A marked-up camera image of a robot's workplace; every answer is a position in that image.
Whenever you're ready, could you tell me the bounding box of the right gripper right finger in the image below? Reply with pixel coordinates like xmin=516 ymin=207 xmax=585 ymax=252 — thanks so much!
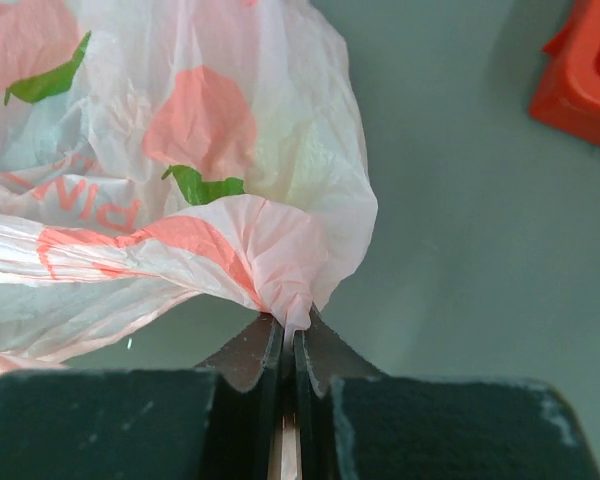
xmin=294 ymin=311 xmax=600 ymax=479

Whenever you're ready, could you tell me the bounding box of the pink printed plastic bag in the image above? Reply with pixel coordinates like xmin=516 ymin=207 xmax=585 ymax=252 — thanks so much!
xmin=0 ymin=1 xmax=378 ymax=375

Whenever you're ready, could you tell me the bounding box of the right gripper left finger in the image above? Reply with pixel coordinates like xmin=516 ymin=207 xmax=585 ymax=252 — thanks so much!
xmin=0 ymin=315 xmax=283 ymax=479

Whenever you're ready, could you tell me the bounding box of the red plastic tray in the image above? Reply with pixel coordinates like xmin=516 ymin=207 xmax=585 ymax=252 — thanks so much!
xmin=529 ymin=1 xmax=600 ymax=147

